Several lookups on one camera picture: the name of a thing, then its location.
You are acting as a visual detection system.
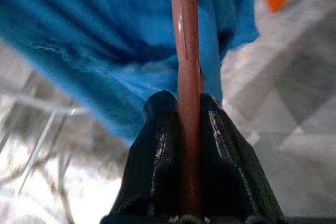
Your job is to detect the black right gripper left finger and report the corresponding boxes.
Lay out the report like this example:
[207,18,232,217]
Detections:
[100,90,182,222]

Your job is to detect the red plastic hanger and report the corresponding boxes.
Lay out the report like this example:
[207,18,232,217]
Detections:
[170,0,204,218]

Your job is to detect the blue garment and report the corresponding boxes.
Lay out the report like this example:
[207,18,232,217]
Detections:
[0,0,260,146]

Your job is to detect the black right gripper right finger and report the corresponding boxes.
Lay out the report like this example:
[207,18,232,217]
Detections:
[199,92,289,222]

